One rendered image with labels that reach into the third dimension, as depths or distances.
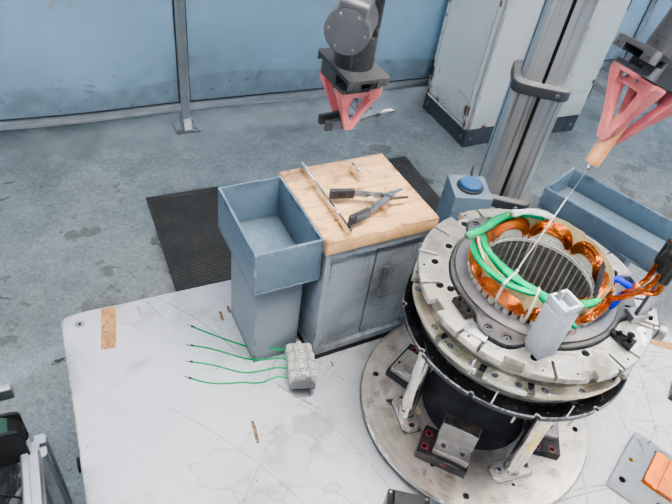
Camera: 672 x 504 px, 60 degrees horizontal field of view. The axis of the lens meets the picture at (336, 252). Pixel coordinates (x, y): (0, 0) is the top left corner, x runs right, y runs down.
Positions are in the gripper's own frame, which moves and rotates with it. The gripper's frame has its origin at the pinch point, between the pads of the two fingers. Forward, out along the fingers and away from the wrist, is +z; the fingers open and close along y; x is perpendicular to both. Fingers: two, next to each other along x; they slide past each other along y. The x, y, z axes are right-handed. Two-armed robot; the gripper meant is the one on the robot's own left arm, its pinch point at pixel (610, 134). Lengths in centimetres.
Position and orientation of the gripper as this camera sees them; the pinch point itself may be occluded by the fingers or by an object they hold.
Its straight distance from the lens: 73.2
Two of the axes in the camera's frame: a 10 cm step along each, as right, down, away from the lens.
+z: -4.4, 7.7, 4.6
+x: -2.9, -6.1, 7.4
